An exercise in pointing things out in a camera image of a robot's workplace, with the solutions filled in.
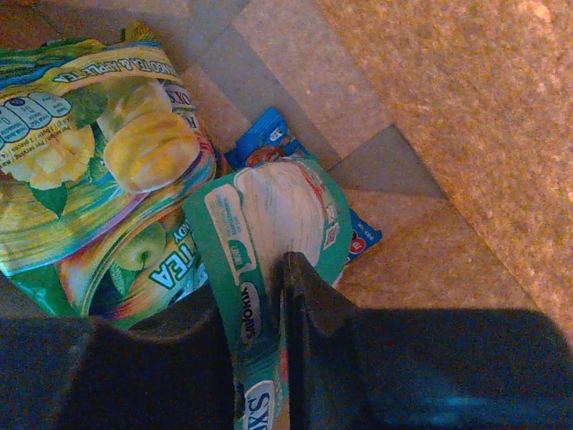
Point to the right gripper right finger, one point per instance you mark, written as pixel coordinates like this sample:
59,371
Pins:
362,368

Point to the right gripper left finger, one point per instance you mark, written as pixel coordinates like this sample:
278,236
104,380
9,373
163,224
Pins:
170,371

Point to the brown paper bag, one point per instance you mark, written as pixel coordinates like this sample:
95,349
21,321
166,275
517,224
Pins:
448,123

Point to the green fox's candy bag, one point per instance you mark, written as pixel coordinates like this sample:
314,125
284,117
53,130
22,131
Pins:
243,224

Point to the green mango candy bag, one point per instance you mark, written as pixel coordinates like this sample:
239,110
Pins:
100,146

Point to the small blue candy packet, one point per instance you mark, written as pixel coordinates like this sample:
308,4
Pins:
270,138

